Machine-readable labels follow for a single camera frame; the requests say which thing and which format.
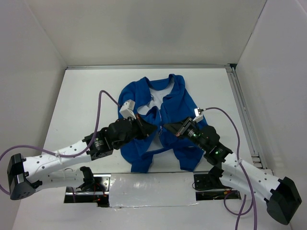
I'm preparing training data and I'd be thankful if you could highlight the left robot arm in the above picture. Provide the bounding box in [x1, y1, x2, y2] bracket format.
[7, 118, 157, 200]

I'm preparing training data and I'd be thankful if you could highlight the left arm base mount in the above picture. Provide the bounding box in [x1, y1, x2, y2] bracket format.
[64, 166, 111, 207]

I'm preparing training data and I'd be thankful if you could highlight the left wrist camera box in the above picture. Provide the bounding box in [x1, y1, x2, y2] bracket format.
[119, 99, 136, 120]

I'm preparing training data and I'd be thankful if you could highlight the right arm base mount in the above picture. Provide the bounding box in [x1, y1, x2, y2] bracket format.
[191, 168, 241, 201]

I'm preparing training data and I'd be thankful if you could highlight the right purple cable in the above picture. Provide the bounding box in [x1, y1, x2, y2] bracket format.
[202, 107, 259, 230]

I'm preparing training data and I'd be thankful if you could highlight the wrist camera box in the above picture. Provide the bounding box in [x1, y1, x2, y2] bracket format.
[193, 107, 204, 123]
[119, 99, 136, 120]

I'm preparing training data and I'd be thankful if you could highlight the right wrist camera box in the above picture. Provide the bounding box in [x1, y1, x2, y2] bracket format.
[193, 107, 204, 123]

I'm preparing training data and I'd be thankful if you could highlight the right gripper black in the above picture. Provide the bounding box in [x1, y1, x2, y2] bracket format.
[163, 115, 208, 151]

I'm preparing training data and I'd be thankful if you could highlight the blue zip jacket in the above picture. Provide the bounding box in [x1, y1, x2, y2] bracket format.
[118, 74, 203, 173]

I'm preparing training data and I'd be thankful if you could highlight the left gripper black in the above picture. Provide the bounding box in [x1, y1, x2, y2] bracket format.
[114, 113, 157, 150]

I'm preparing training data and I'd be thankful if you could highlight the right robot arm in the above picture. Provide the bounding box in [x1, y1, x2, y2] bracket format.
[164, 117, 302, 225]

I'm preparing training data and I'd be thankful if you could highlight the silver tape patch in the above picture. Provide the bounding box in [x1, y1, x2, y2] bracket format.
[109, 172, 198, 207]

